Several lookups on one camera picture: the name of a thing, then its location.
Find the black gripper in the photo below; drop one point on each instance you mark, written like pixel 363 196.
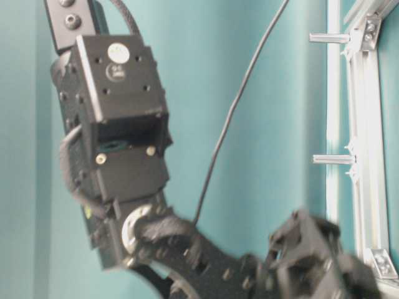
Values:
pixel 306 260

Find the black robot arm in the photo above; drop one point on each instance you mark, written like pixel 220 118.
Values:
pixel 112 160

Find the silver metal pin middle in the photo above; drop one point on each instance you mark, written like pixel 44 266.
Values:
pixel 334 159

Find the silver metal pin corner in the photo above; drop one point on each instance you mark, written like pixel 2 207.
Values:
pixel 329 38

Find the silver lower corner bracket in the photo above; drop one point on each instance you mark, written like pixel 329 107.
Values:
pixel 382 264

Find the silver corner bracket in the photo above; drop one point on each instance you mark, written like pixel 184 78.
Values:
pixel 382 264
pixel 371 32

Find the aluminium extrusion frame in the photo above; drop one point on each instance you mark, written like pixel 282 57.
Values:
pixel 354 127

